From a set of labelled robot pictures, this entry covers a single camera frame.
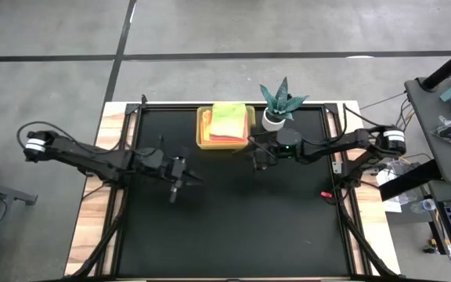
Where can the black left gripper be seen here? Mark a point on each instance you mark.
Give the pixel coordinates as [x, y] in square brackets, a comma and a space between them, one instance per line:
[177, 168]

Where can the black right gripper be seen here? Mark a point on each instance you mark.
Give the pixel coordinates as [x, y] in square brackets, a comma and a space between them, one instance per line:
[262, 152]

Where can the pink microfiber towel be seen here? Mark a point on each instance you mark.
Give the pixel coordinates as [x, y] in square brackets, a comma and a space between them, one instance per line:
[229, 138]

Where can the green microfiber towel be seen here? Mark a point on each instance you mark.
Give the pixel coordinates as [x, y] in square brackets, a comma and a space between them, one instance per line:
[228, 119]

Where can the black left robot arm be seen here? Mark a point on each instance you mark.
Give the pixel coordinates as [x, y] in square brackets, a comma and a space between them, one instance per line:
[92, 156]

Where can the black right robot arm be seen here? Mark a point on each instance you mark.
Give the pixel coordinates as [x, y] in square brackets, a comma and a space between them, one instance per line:
[347, 145]

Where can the potted plant in white pot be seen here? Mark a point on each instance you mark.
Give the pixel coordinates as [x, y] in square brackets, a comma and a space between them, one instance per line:
[273, 123]

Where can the yellow-green plastic bin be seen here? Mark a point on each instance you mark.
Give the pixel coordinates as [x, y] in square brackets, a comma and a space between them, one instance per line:
[200, 125]

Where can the black table mat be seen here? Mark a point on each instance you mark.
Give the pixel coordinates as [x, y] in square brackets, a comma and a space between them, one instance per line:
[225, 235]

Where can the small red clip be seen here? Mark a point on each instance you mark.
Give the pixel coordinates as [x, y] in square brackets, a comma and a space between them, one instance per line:
[326, 194]

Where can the clear plastic bottle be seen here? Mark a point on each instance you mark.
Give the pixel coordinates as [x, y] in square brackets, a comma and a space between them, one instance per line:
[425, 204]

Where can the grey side desk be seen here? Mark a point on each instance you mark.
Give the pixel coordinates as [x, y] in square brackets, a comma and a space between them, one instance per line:
[437, 149]

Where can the small yellow black tool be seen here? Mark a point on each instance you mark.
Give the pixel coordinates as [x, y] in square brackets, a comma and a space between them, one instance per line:
[431, 246]

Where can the teal foam block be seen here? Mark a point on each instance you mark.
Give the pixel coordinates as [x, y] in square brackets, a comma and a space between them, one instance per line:
[450, 93]

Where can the black pole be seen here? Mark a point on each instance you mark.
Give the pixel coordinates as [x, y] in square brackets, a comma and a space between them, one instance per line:
[448, 66]

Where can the white metal bracket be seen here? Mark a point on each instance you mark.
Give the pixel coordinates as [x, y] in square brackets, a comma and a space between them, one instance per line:
[337, 167]

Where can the black aluminium table frame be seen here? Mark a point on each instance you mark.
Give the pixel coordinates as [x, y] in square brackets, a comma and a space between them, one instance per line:
[132, 107]

